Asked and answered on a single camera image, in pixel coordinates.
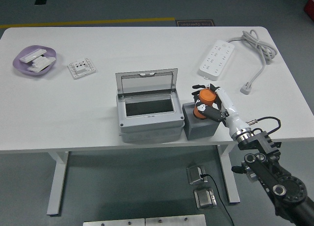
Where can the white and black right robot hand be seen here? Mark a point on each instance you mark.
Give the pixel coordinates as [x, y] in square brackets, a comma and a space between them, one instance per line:
[231, 113]

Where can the orange cylinder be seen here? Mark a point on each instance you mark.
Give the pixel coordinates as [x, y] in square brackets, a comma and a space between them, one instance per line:
[207, 96]

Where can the transparent hinged box lid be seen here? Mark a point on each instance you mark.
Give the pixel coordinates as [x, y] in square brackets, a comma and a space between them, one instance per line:
[147, 84]

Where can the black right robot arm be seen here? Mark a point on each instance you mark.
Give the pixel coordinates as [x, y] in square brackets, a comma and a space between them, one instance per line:
[262, 169]

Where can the grey cube with round recess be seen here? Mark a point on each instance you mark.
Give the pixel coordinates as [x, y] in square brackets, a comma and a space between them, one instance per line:
[198, 131]

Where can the metal floor socket box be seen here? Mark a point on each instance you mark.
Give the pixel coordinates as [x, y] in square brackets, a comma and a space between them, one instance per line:
[195, 174]
[203, 199]

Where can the white power strip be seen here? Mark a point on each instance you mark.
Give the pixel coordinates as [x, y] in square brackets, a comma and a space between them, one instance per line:
[217, 59]

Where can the white right table leg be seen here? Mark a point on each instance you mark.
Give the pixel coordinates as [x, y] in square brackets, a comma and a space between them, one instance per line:
[231, 181]

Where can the white table leg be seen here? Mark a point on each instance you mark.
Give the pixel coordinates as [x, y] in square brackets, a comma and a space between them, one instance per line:
[231, 181]
[57, 186]

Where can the brown floor sign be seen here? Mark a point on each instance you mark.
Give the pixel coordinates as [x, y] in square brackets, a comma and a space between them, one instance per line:
[195, 23]

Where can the grey metal plate with screws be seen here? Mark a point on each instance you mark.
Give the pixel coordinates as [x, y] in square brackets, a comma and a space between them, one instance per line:
[112, 222]
[174, 221]

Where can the red object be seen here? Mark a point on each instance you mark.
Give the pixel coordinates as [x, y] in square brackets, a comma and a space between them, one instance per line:
[309, 6]

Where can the yellow floor tape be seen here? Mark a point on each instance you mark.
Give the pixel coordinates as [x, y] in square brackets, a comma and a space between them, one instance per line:
[98, 21]

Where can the white left table leg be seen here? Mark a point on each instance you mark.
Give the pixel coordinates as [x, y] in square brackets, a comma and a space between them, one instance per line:
[57, 186]

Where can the long white plastic bar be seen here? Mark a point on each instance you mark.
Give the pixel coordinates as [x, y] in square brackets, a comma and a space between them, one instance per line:
[32, 55]

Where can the purple shallow dish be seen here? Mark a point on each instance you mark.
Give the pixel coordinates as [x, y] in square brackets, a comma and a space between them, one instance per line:
[19, 64]

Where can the black square floor marker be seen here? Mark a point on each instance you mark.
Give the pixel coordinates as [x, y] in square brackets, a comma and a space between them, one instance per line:
[40, 1]

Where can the grey electrical enclosure box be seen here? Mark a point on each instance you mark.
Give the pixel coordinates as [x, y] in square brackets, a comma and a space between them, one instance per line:
[147, 135]

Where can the white square wall socket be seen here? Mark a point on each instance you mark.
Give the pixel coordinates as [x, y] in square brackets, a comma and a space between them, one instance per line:
[82, 68]

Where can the white plastic switch part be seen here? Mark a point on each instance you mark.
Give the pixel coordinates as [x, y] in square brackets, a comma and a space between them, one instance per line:
[46, 61]
[35, 68]

